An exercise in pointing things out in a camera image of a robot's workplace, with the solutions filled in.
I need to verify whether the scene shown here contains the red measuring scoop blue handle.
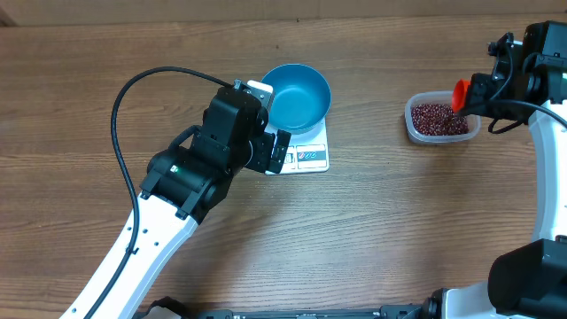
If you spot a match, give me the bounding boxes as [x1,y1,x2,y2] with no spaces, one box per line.
[451,79,470,113]

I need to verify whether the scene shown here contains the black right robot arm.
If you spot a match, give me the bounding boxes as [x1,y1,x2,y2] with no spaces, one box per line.
[422,20,566,318]

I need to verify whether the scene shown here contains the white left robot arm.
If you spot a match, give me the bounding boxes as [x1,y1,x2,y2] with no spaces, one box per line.
[63,81,291,318]

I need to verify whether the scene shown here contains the teal blue bowl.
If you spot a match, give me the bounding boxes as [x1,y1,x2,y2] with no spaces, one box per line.
[261,64,332,134]

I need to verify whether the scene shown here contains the red beans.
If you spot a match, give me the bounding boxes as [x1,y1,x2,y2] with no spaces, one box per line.
[410,104,469,136]

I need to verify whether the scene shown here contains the clear plastic container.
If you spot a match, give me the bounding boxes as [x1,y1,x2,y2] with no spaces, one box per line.
[404,91,481,144]

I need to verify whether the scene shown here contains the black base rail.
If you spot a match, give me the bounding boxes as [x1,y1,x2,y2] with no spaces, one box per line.
[132,296,444,319]

